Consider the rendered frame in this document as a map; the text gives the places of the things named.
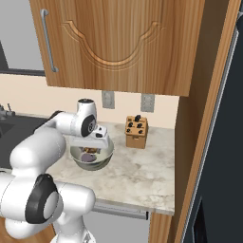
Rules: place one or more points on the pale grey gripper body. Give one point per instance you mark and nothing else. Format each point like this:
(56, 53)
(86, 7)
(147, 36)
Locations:
(88, 142)

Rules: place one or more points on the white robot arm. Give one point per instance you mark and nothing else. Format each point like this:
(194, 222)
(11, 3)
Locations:
(34, 158)

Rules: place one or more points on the brown chicken drumstick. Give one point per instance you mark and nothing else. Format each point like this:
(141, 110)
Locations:
(91, 149)

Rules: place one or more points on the purple eggplant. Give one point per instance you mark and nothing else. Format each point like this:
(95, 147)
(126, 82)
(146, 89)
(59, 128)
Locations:
(88, 157)

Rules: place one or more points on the wooden knife block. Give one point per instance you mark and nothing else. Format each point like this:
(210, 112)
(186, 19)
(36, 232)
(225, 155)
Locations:
(136, 134)

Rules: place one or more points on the dark sink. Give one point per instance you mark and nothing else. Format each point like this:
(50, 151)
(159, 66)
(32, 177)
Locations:
(15, 139)

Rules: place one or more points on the grey tap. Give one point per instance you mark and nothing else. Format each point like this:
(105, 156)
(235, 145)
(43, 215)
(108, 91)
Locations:
(3, 111)

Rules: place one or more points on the grey dishwasher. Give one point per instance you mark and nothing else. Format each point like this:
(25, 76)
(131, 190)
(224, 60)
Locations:
(120, 229)

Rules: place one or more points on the wooden cupboard door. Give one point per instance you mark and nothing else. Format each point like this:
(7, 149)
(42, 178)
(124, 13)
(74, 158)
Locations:
(126, 41)

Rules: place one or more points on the wooden fridge housing panel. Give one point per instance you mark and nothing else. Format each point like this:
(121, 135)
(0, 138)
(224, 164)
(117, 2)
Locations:
(193, 104)

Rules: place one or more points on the wooden base cupboard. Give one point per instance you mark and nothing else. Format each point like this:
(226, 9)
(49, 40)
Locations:
(25, 239)

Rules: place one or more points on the grey window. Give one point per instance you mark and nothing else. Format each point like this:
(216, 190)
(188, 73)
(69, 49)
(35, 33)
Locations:
(19, 34)

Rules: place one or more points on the dark fridge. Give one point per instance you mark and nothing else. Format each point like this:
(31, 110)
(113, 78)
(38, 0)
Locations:
(224, 142)

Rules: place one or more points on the grey wall outlet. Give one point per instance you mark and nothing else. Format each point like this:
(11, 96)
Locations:
(108, 99)
(147, 102)

